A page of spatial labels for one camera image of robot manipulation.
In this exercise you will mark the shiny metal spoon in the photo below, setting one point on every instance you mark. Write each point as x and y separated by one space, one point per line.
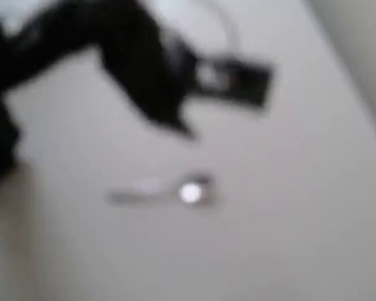
188 192

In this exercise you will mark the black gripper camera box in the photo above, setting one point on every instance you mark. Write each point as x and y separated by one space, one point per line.
238 81

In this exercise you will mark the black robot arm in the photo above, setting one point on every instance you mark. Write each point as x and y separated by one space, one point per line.
50 40

